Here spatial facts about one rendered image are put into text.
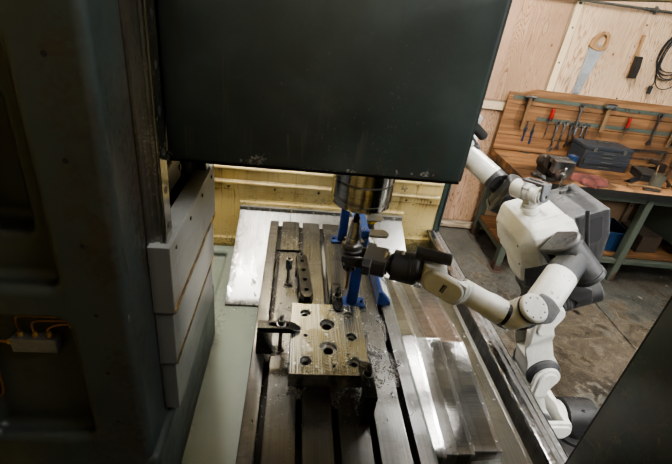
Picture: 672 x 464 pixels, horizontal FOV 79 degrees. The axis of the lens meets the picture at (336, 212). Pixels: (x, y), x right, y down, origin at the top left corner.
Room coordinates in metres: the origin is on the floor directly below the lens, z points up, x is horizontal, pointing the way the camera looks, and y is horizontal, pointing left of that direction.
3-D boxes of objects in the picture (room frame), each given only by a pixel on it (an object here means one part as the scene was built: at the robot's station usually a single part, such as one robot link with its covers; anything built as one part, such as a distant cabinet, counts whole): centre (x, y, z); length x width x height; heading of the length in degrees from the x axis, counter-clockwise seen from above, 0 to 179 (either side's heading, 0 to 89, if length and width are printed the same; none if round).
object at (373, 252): (0.96, -0.16, 1.27); 0.13 x 0.12 x 0.10; 169
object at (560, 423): (1.34, -1.09, 0.28); 0.21 x 0.20 x 0.13; 98
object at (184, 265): (0.92, 0.38, 1.16); 0.48 x 0.05 x 0.51; 8
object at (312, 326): (0.94, -0.03, 0.96); 0.29 x 0.23 x 0.05; 8
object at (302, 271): (1.26, 0.09, 0.93); 0.26 x 0.05 x 0.06; 13
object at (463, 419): (1.23, -0.43, 0.70); 0.90 x 0.30 x 0.16; 8
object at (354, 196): (0.98, -0.06, 1.50); 0.16 x 0.16 x 0.12
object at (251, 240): (1.62, 0.02, 0.75); 0.89 x 0.70 x 0.26; 98
